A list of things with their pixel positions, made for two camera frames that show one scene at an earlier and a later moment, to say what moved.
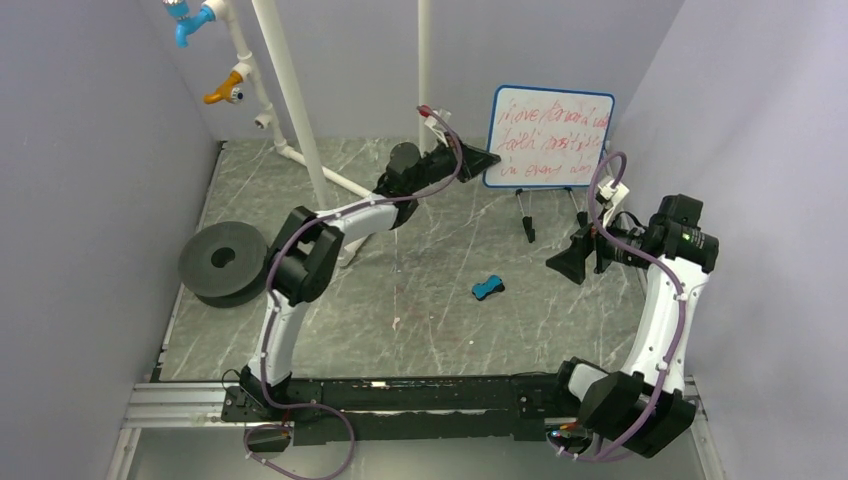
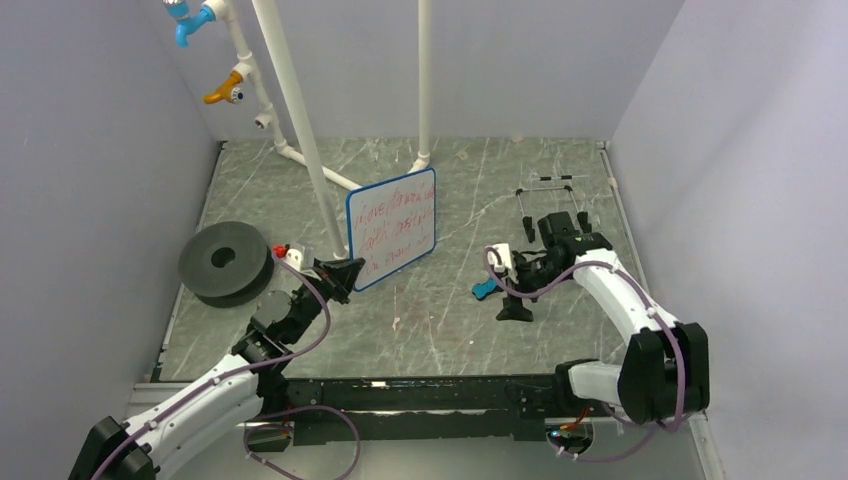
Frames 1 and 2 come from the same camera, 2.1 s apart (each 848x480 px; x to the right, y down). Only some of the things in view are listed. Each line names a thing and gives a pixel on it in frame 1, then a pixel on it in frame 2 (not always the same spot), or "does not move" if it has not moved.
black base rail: x=374 y=411 does not move
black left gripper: x=474 y=161 to x=337 y=277
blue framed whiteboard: x=548 y=138 to x=391 y=225
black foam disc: x=224 y=264 does not move
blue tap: x=187 y=24 does not move
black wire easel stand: x=527 y=220 does not move
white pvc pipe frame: x=243 y=62 does not move
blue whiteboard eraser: x=493 y=284 does not move
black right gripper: x=572 y=261 to x=513 y=309
